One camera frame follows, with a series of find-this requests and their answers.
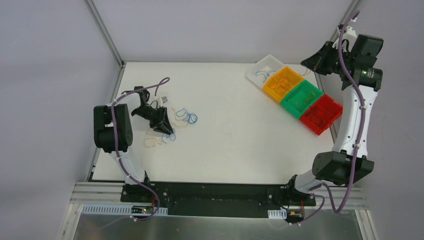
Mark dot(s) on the clear plastic bin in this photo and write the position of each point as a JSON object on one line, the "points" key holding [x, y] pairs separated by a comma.
{"points": [[263, 70]]}

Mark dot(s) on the aluminium frame rail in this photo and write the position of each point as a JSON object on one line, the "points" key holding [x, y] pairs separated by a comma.
{"points": [[111, 192]]}

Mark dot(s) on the green plastic bin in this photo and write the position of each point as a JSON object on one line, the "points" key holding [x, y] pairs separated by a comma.
{"points": [[301, 98]]}

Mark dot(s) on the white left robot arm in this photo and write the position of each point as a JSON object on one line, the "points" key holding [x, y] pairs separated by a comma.
{"points": [[113, 132]]}

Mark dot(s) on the red plastic bin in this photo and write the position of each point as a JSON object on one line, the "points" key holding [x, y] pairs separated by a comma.
{"points": [[322, 114]]}

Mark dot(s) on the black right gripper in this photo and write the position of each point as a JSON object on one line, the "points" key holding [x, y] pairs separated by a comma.
{"points": [[325, 60]]}

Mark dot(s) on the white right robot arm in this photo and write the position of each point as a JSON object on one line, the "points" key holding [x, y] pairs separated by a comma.
{"points": [[347, 162]]}

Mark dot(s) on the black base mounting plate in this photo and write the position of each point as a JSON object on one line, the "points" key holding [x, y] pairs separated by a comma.
{"points": [[217, 199]]}

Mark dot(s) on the yellow plastic bin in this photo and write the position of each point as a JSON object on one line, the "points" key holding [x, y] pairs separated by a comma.
{"points": [[281, 83]]}

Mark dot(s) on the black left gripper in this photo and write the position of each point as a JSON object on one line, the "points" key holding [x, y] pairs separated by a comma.
{"points": [[157, 116]]}

